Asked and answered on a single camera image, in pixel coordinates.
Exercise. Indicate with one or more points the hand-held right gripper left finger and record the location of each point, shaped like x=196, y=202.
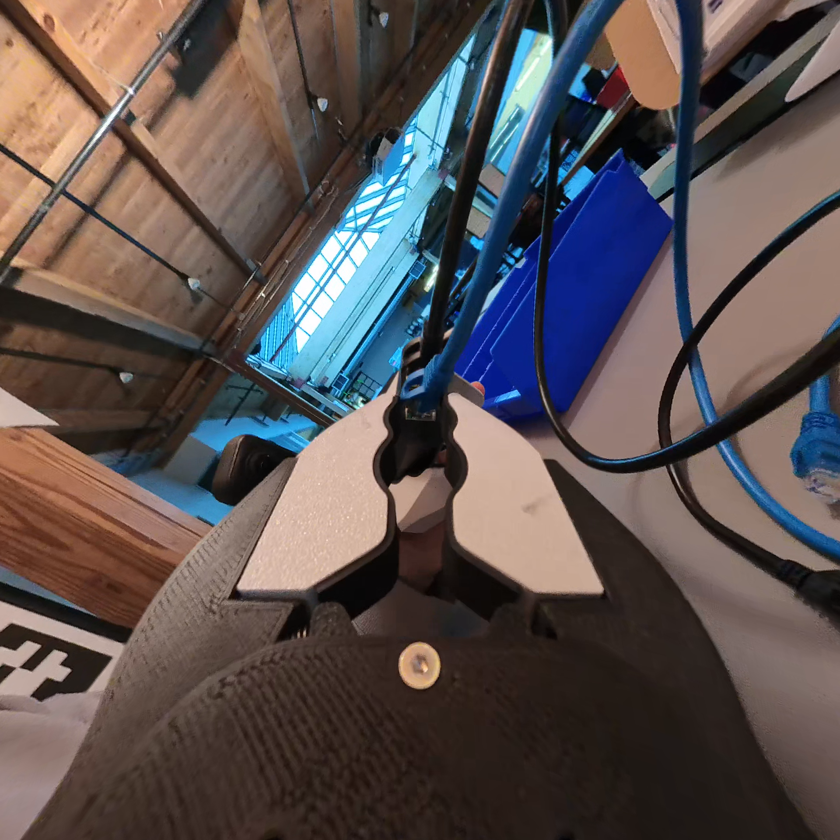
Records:
x=315, y=525

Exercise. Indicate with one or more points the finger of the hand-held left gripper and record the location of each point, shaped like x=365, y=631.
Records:
x=467, y=388
x=423, y=502

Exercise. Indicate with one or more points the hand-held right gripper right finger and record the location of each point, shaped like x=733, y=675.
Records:
x=525, y=518

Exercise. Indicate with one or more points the black network adapter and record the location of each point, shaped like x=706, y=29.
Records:
x=410, y=453

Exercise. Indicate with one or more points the person's left forearm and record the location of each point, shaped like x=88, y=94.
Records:
x=33, y=754

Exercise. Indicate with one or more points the blue plastic bin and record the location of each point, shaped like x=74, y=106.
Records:
x=590, y=295
x=489, y=341

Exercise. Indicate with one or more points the large skylight window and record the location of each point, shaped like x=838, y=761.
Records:
x=328, y=282

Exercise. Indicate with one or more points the white stand base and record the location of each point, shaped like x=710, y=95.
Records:
x=817, y=72

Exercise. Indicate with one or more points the desk divider rail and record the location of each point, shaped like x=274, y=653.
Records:
x=735, y=105

